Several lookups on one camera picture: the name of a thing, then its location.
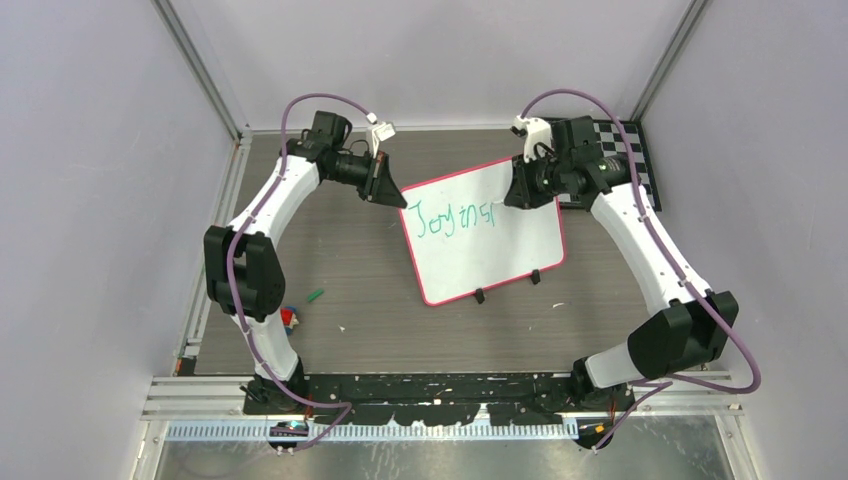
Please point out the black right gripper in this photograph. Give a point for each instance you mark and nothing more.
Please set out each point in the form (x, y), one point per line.
(522, 194)

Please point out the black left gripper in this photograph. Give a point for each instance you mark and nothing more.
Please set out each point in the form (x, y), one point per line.
(380, 186)

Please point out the pink framed whiteboard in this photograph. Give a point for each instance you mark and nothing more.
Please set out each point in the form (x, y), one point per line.
(462, 238)

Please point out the green marker cap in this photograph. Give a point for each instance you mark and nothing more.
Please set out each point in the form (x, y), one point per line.
(315, 295)

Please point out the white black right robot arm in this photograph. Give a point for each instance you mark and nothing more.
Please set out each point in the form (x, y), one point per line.
(687, 317)

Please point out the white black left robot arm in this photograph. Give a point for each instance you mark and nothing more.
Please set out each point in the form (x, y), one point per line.
(243, 273)

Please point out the black white chessboard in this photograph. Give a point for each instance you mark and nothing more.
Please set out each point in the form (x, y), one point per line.
(617, 155)

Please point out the blue red toy car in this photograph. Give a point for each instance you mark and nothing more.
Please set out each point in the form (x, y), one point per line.
(289, 319)

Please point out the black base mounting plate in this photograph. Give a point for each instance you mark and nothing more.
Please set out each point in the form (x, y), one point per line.
(434, 399)

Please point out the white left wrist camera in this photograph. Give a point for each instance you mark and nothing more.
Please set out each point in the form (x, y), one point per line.
(376, 132)

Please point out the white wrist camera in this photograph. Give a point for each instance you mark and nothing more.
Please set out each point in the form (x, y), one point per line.
(537, 136)
(376, 132)

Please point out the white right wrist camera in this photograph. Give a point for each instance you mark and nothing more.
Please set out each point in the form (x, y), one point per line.
(537, 136)

